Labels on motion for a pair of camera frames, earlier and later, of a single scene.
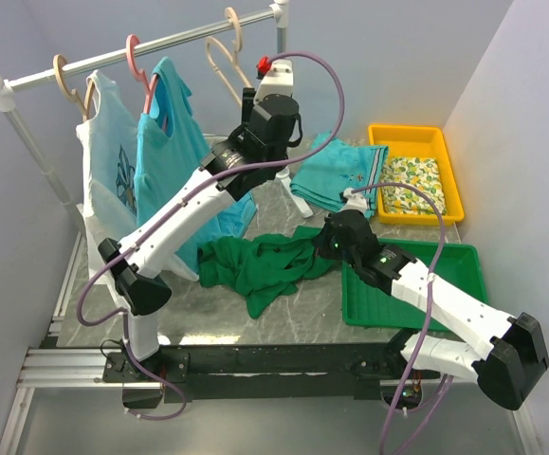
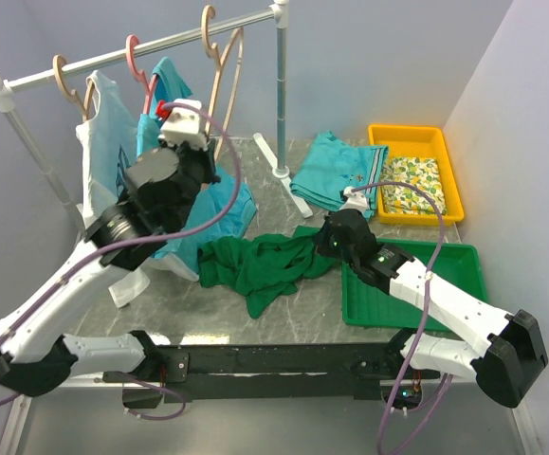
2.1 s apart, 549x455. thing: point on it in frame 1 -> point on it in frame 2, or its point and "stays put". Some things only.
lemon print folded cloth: [420, 172] stays put
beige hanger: [235, 27] -> [212, 52]
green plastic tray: [365, 304] stays put
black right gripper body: [328, 245] stays put
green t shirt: [263, 267] stays put
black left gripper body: [282, 155] -> [196, 168]
